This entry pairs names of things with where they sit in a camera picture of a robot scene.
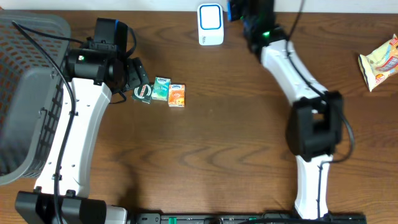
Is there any green white round tin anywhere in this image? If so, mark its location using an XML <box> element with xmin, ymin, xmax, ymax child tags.
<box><xmin>132</xmin><ymin>84</ymin><xmax>153</xmax><ymax>104</ymax></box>

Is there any teal Kleenex tissue pack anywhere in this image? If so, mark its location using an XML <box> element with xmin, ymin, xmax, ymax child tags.
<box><xmin>151</xmin><ymin>77</ymin><xmax>171</xmax><ymax>101</ymax></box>

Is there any orange Kleenex tissue pack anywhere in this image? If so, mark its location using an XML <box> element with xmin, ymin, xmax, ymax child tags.
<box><xmin>168</xmin><ymin>84</ymin><xmax>185</xmax><ymax>108</ymax></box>

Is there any white blue snack bag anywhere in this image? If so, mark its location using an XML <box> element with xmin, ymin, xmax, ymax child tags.
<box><xmin>358</xmin><ymin>34</ymin><xmax>397</xmax><ymax>92</ymax></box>

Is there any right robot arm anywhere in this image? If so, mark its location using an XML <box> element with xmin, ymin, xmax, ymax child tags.
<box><xmin>227</xmin><ymin>0</ymin><xmax>343</xmax><ymax>220</ymax></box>

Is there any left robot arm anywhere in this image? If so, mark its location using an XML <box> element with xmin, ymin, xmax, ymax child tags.
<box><xmin>15</xmin><ymin>18</ymin><xmax>149</xmax><ymax>223</ymax></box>

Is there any white barcode scanner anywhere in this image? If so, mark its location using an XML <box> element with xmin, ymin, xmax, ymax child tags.
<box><xmin>197</xmin><ymin>3</ymin><xmax>224</xmax><ymax>46</ymax></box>

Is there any grey plastic shopping basket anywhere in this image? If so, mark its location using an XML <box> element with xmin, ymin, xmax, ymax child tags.
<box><xmin>1</xmin><ymin>11</ymin><xmax>71</xmax><ymax>185</ymax></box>

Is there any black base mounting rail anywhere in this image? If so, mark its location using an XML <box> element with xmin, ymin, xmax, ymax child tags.
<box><xmin>127</xmin><ymin>212</ymin><xmax>367</xmax><ymax>224</ymax></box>

